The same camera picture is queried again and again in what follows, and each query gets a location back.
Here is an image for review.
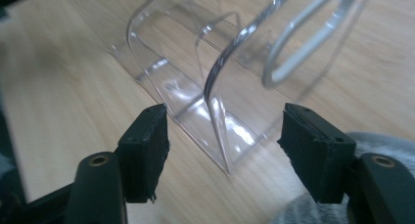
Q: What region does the clear acrylic divided organizer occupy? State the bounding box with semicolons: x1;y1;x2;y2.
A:
109;0;373;178

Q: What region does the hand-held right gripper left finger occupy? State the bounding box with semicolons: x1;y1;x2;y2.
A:
115;103;170;204

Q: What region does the grey striped cloth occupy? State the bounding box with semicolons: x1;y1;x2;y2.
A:
270;130;415;224

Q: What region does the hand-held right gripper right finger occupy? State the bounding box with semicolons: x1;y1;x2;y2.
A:
277;102;357;204

